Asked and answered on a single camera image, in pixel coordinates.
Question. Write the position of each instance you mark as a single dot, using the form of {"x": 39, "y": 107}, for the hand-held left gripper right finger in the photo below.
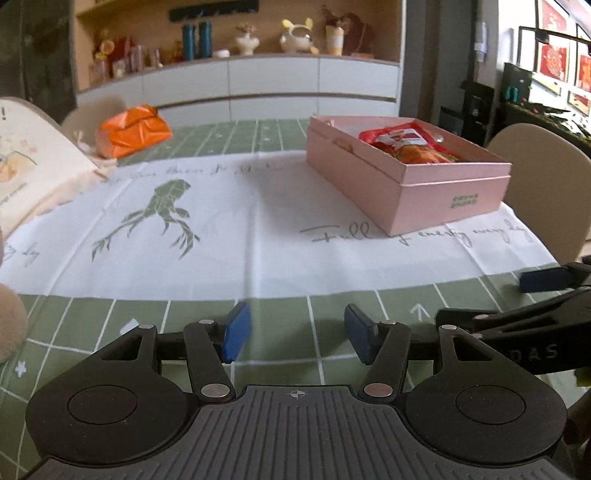
{"x": 361, "y": 334}

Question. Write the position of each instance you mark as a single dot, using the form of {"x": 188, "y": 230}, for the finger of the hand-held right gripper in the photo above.
{"x": 545, "y": 279}
{"x": 508, "y": 316}

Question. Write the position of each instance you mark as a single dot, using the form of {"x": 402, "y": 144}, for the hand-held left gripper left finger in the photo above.
{"x": 236, "y": 332}

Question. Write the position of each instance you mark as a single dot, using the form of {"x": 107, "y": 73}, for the pink cardboard box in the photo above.
{"x": 429, "y": 194}

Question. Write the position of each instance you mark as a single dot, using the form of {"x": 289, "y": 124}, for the red snack packet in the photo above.
{"x": 401, "y": 138}

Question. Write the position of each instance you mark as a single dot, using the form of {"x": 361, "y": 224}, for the green white printed tablecloth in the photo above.
{"x": 277, "y": 230}

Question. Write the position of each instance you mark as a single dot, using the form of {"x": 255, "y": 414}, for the black fish tank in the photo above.
{"x": 531, "y": 99}

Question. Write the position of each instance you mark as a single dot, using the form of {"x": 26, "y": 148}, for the black water dispenser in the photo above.
{"x": 471, "y": 110}

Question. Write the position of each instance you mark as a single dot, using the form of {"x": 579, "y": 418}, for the group of red framed pictures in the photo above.
{"x": 554, "y": 62}

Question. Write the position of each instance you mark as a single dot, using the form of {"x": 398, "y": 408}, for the orange bag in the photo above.
{"x": 134, "y": 131}

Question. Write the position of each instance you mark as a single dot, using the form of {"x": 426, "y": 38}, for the cream tote bag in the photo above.
{"x": 32, "y": 157}

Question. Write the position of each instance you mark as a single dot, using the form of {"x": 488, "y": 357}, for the small white jar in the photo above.
{"x": 221, "y": 53}

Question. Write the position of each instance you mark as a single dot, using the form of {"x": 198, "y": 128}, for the clear glass jar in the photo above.
{"x": 136, "y": 59}
{"x": 155, "y": 57}

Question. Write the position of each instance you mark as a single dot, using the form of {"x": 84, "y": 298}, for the white vase with flowers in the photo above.
{"x": 246, "y": 44}

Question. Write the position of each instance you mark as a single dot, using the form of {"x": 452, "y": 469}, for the teal bottle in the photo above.
{"x": 188, "y": 44}
{"x": 205, "y": 41}

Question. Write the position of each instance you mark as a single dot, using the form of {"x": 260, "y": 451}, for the yellow white cup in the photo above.
{"x": 334, "y": 42}

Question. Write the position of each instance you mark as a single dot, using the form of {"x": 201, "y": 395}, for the cream rabbit ornament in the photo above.
{"x": 298, "y": 39}

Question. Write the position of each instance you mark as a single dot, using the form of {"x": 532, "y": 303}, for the dark red round decoration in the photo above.
{"x": 360, "y": 34}

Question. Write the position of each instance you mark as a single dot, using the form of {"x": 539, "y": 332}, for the red gold ornament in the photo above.
{"x": 113, "y": 48}

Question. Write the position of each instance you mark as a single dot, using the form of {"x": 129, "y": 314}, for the dark glass display cabinet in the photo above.
{"x": 37, "y": 60}

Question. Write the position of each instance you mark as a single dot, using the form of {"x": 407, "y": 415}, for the white wall device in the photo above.
{"x": 482, "y": 41}

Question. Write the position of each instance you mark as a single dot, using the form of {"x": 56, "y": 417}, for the black wall hook rail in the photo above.
{"x": 212, "y": 10}

